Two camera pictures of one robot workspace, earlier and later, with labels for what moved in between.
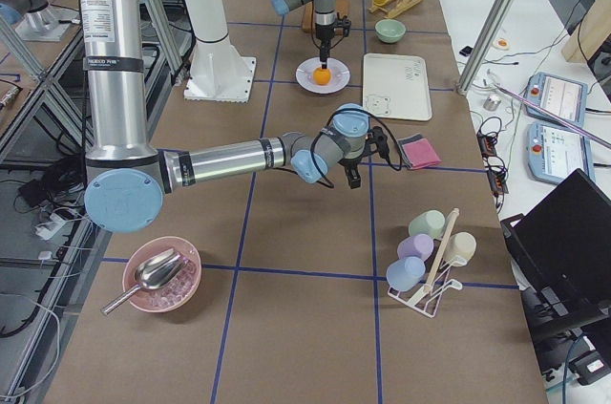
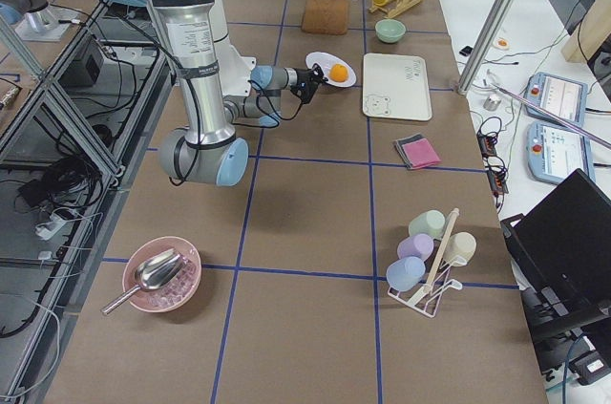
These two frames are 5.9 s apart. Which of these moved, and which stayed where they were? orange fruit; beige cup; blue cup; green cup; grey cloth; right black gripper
Moved: right black gripper; orange fruit
Stayed: blue cup; beige cup; green cup; grey cloth
